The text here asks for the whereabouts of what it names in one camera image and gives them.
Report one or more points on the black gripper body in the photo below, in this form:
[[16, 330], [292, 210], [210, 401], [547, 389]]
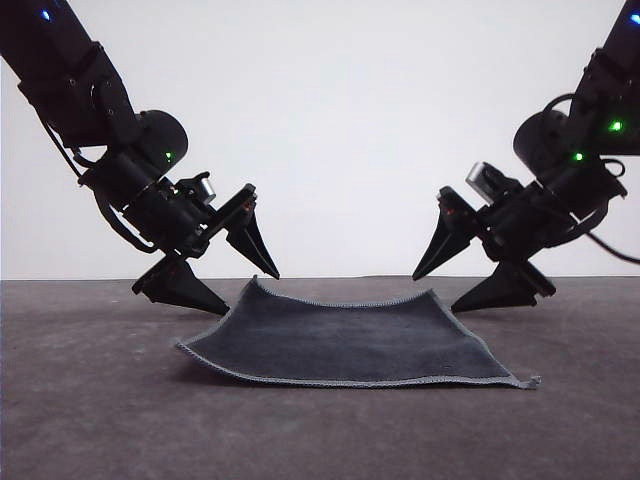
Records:
[[150, 210], [540, 220]]

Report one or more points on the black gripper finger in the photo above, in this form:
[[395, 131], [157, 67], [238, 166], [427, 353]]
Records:
[[252, 245], [505, 295], [187, 292], [442, 245]]

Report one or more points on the purple towel with grey hem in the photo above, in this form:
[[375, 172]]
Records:
[[340, 340]]

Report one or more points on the grey table cloth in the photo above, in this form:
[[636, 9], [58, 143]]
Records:
[[100, 425]]

